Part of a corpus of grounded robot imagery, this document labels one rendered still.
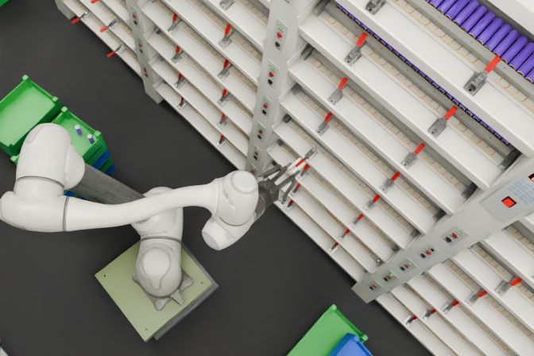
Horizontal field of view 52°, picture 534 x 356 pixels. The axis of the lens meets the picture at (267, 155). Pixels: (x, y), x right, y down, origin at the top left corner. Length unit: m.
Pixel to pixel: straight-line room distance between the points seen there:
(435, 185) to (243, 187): 0.51
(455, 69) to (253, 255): 1.59
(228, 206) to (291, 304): 1.11
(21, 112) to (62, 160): 1.08
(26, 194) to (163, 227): 0.61
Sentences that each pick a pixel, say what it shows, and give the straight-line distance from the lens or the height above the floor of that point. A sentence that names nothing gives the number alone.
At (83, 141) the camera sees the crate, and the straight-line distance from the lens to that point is 2.43.
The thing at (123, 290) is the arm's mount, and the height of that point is 0.25.
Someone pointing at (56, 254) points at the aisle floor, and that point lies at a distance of 2.64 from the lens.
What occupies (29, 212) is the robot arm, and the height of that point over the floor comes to 0.99.
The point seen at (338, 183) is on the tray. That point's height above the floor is 0.76.
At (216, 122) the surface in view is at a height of 0.36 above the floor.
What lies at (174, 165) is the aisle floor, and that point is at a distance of 2.68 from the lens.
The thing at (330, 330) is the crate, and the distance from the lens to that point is 2.54.
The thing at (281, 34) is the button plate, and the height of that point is 1.28.
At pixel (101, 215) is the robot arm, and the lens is 1.63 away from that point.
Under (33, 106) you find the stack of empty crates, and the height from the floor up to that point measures 0.16.
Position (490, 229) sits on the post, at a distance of 1.48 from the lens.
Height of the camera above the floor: 2.48
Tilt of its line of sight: 66 degrees down
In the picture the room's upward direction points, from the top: 14 degrees clockwise
